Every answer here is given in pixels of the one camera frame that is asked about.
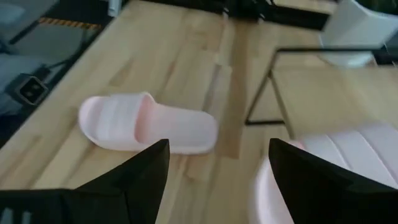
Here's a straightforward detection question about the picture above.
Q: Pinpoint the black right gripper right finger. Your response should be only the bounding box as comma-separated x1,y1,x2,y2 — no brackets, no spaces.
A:
269,139,398,224

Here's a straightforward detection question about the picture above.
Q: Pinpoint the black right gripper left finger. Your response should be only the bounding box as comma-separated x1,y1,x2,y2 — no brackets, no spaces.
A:
0,139,171,224

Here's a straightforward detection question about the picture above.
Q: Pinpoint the pink rubber slide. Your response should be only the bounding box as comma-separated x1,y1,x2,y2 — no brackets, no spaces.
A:
77,91,218,156
248,123,398,224

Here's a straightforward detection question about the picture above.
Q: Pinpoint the black table camera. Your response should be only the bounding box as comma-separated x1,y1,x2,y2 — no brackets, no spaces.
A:
6,73,50,107

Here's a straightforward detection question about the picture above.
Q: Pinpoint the wooden shelf with black frame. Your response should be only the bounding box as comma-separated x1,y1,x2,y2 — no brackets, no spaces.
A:
244,46,398,139

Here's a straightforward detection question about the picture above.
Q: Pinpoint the silver metal bracket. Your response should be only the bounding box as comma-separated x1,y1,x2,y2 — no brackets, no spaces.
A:
107,0,124,18

